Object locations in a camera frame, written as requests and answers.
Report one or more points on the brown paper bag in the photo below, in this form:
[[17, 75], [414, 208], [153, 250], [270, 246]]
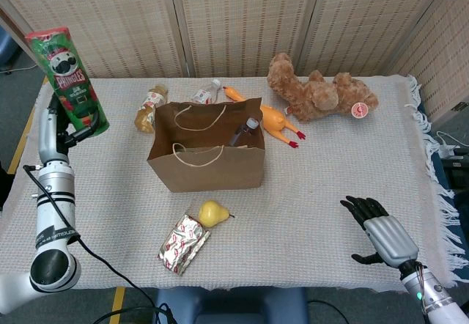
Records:
[[212, 173]]

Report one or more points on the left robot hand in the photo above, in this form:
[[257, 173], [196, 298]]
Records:
[[51, 140]]

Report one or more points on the clear plastic water bottle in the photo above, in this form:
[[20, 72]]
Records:
[[245, 129]]

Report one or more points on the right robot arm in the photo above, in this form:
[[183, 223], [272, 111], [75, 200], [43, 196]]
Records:
[[432, 291]]

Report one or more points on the silver foil snack packet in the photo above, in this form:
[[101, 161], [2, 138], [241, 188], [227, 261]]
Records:
[[183, 243]]

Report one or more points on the blue padded seat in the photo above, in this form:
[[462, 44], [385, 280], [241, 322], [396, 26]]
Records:
[[231, 302]]

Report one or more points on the brown teddy bear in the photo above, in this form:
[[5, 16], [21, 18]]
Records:
[[315, 96]]

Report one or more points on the orange rubber chicken toy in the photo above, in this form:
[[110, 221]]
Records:
[[273, 118]]

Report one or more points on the blue chair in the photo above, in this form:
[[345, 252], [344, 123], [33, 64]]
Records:
[[5, 49]]

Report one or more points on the bamboo folding screen panel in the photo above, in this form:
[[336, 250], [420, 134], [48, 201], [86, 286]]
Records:
[[245, 20], [366, 20], [110, 20], [447, 63]]

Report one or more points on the yellow pear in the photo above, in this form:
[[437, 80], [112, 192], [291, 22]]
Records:
[[210, 214]]

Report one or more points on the amber tea bottle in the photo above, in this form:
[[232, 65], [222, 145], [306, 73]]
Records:
[[146, 113]]

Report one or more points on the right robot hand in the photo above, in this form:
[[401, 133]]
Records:
[[392, 238]]

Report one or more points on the black device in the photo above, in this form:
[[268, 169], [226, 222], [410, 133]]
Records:
[[458, 170]]

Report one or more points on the white woven tablecloth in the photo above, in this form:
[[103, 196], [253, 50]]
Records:
[[329, 192]]

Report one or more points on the green Pringles can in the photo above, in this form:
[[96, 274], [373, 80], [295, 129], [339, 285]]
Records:
[[69, 82]]

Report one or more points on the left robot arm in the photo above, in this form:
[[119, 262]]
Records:
[[55, 210]]

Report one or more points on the small clear red-label bottle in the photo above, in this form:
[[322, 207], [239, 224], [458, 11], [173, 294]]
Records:
[[203, 95]]

